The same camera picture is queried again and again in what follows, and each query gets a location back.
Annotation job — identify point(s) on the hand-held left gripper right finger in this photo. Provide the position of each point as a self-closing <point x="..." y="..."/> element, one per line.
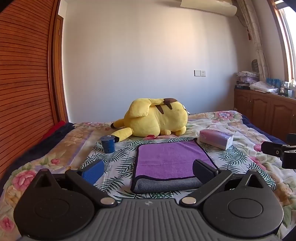
<point x="203" y="171"/>

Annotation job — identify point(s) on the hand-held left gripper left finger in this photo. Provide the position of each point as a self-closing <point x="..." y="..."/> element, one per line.
<point x="93" y="172"/>

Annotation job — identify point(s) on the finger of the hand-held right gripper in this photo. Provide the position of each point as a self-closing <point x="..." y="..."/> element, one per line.
<point x="274" y="148"/>

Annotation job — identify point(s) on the purple and grey towel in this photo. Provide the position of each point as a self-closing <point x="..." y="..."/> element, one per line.
<point x="166" y="160"/>

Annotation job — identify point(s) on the navy bed sheet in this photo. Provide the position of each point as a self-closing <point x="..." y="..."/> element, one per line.
<point x="261" y="129"/>

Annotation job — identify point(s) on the blue cup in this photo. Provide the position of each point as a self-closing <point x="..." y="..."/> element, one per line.
<point x="108" y="144"/>

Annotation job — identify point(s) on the purple tissue pack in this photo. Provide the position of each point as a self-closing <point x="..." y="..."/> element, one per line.
<point x="215" y="138"/>

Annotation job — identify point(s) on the leaf print cloth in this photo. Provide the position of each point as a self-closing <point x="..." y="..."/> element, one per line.
<point x="120" y="148"/>

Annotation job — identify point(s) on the wooden cabinet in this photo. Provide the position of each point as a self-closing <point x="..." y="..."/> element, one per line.
<point x="261" y="109"/>

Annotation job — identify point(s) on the dark blue blanket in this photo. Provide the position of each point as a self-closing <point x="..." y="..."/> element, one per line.
<point x="46" y="146"/>

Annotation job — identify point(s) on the red cloth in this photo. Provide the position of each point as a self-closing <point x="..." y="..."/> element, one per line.
<point x="54" y="129"/>

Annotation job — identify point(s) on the white plastic bag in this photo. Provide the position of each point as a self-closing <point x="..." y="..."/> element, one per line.
<point x="263" y="87"/>

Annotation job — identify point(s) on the white bottle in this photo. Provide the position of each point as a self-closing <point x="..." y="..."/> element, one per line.
<point x="293" y="87"/>

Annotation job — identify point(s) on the blue box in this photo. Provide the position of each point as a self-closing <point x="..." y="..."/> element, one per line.
<point x="272" y="82"/>

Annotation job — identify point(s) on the black flat box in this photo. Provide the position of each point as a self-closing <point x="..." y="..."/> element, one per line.
<point x="241" y="87"/>

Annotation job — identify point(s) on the stack of folded clothes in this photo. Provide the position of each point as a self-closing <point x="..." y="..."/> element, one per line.
<point x="247" y="77"/>

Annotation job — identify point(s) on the yellow plush toy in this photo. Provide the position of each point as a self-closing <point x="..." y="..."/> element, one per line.
<point x="150" y="115"/>

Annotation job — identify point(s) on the grey hand fan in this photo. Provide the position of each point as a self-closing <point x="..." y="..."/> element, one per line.
<point x="255" y="65"/>

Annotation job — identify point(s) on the beige curtain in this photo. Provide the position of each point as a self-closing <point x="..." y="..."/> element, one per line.
<point x="256" y="34"/>

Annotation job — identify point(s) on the red curtain tassel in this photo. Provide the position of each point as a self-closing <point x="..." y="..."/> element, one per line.
<point x="249" y="34"/>

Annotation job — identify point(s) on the wooden louvred wardrobe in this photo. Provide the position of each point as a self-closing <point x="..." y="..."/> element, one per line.
<point x="23" y="69"/>

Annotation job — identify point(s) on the white air conditioner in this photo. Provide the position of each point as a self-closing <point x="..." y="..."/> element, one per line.
<point x="208" y="7"/>

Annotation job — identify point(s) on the white wall socket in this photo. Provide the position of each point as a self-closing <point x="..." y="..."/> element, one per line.
<point x="200" y="73"/>

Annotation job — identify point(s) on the wooden window frame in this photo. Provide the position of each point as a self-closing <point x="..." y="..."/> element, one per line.
<point x="283" y="34"/>

